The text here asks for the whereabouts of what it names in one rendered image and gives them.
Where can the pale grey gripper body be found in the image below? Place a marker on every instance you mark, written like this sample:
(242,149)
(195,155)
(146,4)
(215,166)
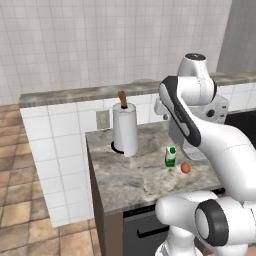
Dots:
(173,131)

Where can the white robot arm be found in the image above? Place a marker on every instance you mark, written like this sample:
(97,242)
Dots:
(230,160)

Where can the green and white milk carton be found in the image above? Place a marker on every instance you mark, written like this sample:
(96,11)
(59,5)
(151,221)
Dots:
(170,159)

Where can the white sink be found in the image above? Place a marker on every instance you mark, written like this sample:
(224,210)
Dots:
(195,155)

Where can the brown egg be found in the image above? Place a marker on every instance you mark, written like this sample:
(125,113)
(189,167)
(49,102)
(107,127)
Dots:
(185,168)

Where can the white paper towel roll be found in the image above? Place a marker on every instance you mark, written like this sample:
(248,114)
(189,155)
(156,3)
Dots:
(125,130)

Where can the brown and black towel holder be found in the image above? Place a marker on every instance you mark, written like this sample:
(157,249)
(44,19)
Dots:
(122,98)

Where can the black appliance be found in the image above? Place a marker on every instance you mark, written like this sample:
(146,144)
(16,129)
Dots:
(243,126)

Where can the dark grey dishwasher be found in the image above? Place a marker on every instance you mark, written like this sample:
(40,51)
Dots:
(146,216)

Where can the brown counter cabinet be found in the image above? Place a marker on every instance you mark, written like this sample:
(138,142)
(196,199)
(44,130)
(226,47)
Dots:
(111,230)

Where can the grey wall socket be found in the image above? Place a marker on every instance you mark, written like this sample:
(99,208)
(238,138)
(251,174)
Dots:
(103,120)

